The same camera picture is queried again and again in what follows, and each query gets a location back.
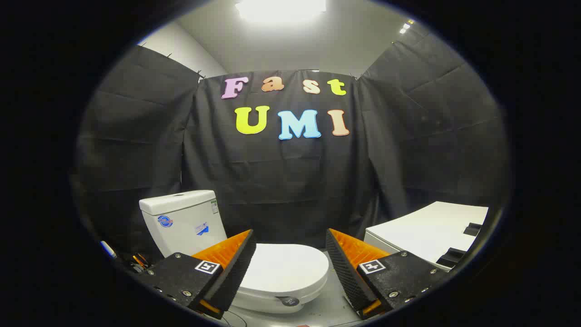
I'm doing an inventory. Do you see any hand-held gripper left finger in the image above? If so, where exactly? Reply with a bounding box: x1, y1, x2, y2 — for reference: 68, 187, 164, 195
145, 229, 257, 320

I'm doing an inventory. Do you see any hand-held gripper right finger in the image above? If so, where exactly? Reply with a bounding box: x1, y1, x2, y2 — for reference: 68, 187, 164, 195
325, 228, 450, 320

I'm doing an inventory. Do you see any white toilet lid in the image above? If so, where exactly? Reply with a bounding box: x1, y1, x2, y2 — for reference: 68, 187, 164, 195
238, 243, 330, 296

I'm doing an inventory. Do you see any white ceramic toilet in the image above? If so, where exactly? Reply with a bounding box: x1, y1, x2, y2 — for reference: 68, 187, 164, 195
139, 190, 330, 315

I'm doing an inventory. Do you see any white cabinet with grey side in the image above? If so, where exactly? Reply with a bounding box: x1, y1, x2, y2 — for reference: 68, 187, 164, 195
364, 201, 489, 272

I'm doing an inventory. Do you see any orange black tool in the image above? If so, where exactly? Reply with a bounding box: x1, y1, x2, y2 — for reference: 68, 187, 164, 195
131, 253, 150, 273

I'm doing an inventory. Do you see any black backdrop cloth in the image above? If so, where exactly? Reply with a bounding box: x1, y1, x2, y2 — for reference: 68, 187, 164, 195
73, 32, 511, 268

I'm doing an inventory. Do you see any ceiling light panel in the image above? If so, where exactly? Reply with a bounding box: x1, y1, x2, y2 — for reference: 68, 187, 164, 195
235, 0, 327, 23

